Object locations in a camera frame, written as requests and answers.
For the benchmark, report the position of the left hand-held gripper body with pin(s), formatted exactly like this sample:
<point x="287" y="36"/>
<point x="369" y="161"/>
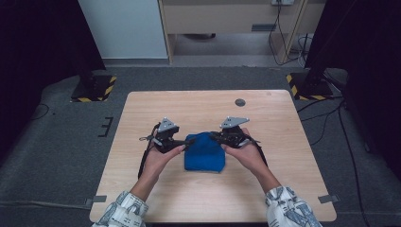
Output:
<point x="166" y="135"/>

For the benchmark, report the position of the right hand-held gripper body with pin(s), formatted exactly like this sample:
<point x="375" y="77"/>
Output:
<point x="235" y="135"/>

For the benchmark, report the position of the blue microfibre cloth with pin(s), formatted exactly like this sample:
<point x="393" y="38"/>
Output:
<point x="205" y="154"/>

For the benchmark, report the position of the person's right hand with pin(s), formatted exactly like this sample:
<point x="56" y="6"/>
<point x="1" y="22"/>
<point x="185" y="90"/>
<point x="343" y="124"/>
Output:
<point x="249" y="157"/>

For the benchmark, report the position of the person's left hand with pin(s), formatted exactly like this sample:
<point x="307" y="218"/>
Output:
<point x="159" y="164"/>

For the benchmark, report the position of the round grey table grommet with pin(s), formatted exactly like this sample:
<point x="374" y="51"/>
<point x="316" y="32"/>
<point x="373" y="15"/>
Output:
<point x="240" y="102"/>

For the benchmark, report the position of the black tape floor mark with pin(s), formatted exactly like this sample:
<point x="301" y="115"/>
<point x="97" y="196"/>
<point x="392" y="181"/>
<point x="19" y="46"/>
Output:
<point x="106" y="126"/>

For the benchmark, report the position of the black stand base striped edge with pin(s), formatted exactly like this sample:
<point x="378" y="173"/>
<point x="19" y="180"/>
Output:
<point x="94" y="90"/>
<point x="310" y="90"/>

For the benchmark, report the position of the grey tape strip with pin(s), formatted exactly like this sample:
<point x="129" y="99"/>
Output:
<point x="96" y="199"/>
<point x="328" y="198"/>

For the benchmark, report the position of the dark flat object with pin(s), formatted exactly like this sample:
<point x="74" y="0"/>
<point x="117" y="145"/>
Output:
<point x="199" y="36"/>

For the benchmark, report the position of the white panel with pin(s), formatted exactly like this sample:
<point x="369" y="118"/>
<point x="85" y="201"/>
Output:
<point x="123" y="28"/>

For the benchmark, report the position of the light wooden desk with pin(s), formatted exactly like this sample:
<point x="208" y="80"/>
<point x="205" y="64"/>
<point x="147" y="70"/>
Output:
<point x="214" y="17"/>

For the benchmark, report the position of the white power strip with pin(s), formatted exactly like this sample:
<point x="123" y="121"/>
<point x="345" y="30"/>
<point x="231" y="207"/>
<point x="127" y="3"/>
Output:
<point x="282" y="2"/>

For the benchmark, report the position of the black curtain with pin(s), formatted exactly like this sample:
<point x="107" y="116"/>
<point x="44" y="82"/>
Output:
<point x="41" y="47"/>
<point x="365" y="47"/>

